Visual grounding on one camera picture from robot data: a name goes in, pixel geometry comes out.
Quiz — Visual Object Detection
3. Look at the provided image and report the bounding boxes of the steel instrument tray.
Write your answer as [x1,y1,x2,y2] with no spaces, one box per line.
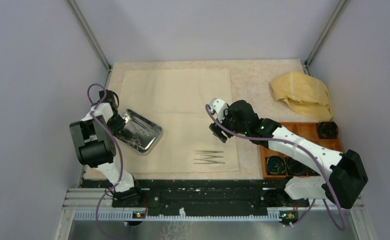
[115,109,163,155]

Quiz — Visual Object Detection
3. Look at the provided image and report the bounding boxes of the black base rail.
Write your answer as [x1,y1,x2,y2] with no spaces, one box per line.
[81,178,346,209]

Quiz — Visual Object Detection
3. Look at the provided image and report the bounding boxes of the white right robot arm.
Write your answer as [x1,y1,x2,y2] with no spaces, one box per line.
[205,98,368,209]

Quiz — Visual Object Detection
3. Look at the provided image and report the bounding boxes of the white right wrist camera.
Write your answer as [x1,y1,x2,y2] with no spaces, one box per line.
[209,98,229,123]

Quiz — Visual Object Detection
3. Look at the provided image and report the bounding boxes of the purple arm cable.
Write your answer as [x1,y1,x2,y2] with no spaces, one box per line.
[87,83,131,240]
[204,104,348,232]

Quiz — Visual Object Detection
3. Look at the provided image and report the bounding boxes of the yellow crumpled cloth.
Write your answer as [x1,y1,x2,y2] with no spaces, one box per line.
[270,72,333,122]

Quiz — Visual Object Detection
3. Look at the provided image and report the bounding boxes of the cream cloth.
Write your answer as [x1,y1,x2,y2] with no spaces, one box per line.
[118,68,239,174]

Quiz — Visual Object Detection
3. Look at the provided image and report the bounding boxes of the steel surgical scissors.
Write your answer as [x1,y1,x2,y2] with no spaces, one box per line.
[130,133,150,151]

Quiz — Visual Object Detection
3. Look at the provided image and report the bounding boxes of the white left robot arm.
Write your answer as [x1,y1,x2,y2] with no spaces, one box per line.
[69,90,143,207]

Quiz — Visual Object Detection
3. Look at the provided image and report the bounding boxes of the wooden compartment tray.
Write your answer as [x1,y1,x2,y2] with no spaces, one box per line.
[259,122,344,180]

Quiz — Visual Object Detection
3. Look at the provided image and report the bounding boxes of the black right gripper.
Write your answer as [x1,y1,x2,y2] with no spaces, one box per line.
[210,107,248,143]

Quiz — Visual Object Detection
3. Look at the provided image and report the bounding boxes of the dark patterned fabric roll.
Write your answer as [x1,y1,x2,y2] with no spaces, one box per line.
[266,155,287,176]

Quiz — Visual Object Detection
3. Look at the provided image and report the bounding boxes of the steel tweezers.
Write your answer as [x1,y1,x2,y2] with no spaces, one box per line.
[194,150,224,154]
[201,154,223,159]
[194,158,225,165]

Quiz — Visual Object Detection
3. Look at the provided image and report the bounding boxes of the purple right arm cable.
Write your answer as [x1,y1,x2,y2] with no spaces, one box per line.
[204,104,348,232]

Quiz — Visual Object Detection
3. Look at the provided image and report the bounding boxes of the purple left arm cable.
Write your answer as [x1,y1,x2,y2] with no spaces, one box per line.
[87,83,131,240]

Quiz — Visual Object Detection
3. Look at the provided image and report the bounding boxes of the aluminium frame rail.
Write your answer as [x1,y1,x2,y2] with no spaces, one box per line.
[54,181,377,240]

